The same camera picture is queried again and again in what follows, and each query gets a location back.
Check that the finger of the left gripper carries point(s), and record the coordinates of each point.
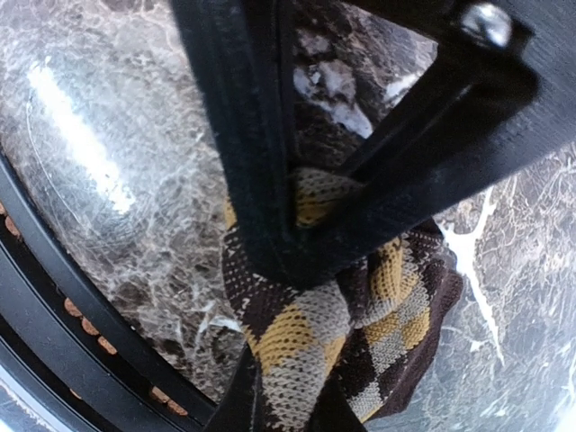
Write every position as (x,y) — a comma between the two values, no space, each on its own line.
(499,96)
(241,54)

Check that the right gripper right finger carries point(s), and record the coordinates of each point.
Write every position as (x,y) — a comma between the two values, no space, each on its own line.
(332,412)

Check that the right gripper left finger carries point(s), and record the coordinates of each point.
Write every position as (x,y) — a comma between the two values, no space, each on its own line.
(241,409)

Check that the tan brown argyle sock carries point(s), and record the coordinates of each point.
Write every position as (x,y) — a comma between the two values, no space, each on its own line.
(375,326)

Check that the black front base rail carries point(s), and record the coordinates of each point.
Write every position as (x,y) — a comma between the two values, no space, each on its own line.
(99,373)

